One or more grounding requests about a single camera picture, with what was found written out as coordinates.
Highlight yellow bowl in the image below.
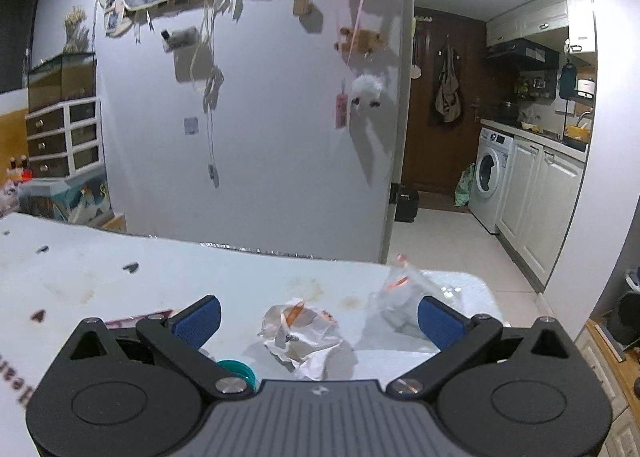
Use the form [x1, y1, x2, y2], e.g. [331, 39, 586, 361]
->
[562, 124, 593, 143]

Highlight white paper wrapper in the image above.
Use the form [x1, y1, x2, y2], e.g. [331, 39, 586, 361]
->
[244, 301, 358, 383]

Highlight clear plastic bag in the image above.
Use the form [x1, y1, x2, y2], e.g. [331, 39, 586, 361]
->
[364, 253, 453, 338]

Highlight glass tank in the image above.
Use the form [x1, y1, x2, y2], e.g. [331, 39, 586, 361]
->
[27, 51, 97, 114]

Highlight hanging white cord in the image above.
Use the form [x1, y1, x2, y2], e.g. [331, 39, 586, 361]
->
[190, 0, 224, 188]

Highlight foil covered table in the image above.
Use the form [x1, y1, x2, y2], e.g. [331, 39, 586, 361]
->
[0, 212, 510, 457]

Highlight grey trash bin white bag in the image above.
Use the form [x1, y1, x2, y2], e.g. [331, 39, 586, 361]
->
[612, 267, 640, 353]

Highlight teal print box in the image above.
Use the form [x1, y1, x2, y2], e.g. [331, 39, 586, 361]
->
[17, 180, 113, 225]

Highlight pink hanging tag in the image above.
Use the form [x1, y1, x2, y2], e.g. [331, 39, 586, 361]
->
[334, 80, 349, 129]

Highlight beige hanging bag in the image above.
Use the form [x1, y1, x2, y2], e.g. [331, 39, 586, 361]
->
[432, 42, 463, 125]

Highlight small hanging pouch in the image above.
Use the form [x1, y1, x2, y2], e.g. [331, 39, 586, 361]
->
[160, 27, 199, 54]

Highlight spice shelf with jars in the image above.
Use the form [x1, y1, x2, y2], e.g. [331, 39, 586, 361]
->
[515, 70, 558, 100]

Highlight teal plastic piece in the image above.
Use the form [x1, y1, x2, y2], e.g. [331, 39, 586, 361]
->
[215, 359, 258, 390]

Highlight black range hood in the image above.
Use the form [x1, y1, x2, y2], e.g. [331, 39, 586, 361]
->
[487, 38, 561, 70]

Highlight blue hanging bag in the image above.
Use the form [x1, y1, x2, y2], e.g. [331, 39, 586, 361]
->
[557, 60, 578, 100]

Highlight white bench cabinet wooden top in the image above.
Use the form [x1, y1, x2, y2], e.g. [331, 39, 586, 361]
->
[575, 319, 640, 457]

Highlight dried flower bunch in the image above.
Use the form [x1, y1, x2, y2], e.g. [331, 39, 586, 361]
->
[62, 6, 93, 55]

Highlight black crate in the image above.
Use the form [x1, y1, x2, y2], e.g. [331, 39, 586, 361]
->
[394, 183, 421, 224]

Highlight wooden wall decoration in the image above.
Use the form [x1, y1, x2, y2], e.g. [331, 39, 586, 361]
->
[334, 27, 388, 56]

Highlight white washing machine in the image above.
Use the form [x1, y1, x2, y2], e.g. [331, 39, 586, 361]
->
[467, 126, 515, 235]

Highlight green plastic bag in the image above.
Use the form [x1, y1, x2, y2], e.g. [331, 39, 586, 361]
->
[452, 163, 477, 208]

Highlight white plush toy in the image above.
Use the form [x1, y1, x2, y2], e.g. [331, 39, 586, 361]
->
[349, 74, 388, 110]

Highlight round hanging paddle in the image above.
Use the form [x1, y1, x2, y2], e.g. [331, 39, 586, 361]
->
[411, 17, 423, 80]

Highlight brown wooden door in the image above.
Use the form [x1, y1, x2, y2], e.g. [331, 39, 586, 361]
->
[400, 7, 488, 198]

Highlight white upper cabinets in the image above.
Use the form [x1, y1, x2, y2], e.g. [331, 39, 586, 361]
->
[485, 0, 597, 55]

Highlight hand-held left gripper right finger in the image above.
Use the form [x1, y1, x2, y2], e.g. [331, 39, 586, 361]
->
[386, 295, 574, 396]

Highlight white base cabinets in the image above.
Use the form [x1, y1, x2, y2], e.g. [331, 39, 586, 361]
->
[495, 134, 588, 288]

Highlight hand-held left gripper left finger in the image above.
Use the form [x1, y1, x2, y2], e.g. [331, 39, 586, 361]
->
[69, 295, 252, 397]

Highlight white drawer chest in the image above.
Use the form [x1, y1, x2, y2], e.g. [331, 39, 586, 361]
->
[24, 97, 106, 180]

